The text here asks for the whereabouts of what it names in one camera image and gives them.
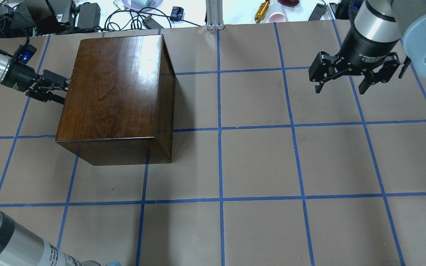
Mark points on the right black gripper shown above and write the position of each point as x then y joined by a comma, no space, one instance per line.
364,50

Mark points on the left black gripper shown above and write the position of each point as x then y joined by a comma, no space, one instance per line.
20,78

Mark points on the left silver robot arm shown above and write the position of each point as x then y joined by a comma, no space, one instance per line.
18,245

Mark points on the dark wooden drawer box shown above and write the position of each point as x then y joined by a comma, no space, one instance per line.
120,102

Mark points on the black power adapter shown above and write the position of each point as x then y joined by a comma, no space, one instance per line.
318,12

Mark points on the black power brick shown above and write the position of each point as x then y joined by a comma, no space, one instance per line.
88,15

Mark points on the red mango fruit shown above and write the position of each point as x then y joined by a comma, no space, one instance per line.
289,3

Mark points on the pink cup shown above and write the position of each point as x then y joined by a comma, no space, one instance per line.
277,17

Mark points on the gold metal cylinder tool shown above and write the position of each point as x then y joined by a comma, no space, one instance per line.
262,10

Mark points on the lilac plate with items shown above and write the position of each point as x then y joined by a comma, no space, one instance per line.
139,4

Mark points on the small blue black device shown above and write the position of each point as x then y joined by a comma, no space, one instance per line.
177,14

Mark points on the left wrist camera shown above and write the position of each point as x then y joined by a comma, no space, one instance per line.
24,53

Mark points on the aluminium frame post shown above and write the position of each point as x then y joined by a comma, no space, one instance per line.
214,15

